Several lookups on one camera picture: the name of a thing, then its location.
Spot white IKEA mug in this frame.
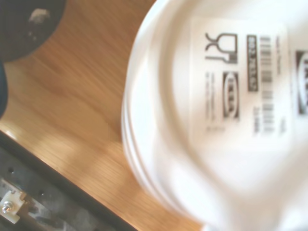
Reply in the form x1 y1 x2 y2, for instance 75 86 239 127
120 0 308 231

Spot black mug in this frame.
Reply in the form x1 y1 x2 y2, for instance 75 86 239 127
0 0 67 63

